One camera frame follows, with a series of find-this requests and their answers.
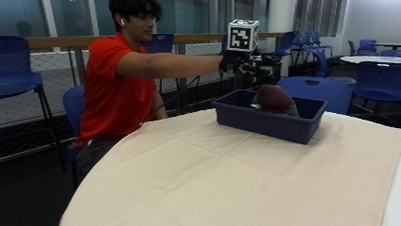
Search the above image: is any maroon football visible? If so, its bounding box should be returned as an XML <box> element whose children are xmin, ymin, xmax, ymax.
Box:
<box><xmin>252</xmin><ymin>84</ymin><xmax>296</xmax><ymax>114</ymax></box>

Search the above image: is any white marker cube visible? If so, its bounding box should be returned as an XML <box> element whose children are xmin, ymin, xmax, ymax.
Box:
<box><xmin>225</xmin><ymin>19</ymin><xmax>261</xmax><ymax>53</ymax></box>

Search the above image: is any blue chair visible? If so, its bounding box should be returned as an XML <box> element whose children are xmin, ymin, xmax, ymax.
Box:
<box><xmin>276</xmin><ymin>75</ymin><xmax>354</xmax><ymax>116</ymax></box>
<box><xmin>61</xmin><ymin>85</ymin><xmax>88</xmax><ymax>189</ymax></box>
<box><xmin>348</xmin><ymin>39</ymin><xmax>378</xmax><ymax>57</ymax></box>
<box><xmin>266</xmin><ymin>30</ymin><xmax>336</xmax><ymax>78</ymax></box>
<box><xmin>0</xmin><ymin>35</ymin><xmax>60</xmax><ymax>149</ymax></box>
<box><xmin>378</xmin><ymin>49</ymin><xmax>401</xmax><ymax>58</ymax></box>
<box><xmin>141</xmin><ymin>33</ymin><xmax>176</xmax><ymax>55</ymax></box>
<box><xmin>349</xmin><ymin>60</ymin><xmax>401</xmax><ymax>117</ymax></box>

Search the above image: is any dark blue plastic bin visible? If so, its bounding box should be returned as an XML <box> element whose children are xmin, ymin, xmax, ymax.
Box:
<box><xmin>210</xmin><ymin>89</ymin><xmax>329</xmax><ymax>145</ymax></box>

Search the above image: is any white round table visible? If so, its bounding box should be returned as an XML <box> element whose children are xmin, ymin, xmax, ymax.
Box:
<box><xmin>340</xmin><ymin>55</ymin><xmax>401</xmax><ymax>65</ymax></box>

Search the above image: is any beige tablecloth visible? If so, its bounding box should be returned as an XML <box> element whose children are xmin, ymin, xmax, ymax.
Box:
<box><xmin>59</xmin><ymin>108</ymin><xmax>401</xmax><ymax>226</ymax></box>

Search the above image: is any the person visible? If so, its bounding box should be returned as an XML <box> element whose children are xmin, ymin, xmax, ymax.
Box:
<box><xmin>74</xmin><ymin>0</ymin><xmax>284</xmax><ymax>183</ymax></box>

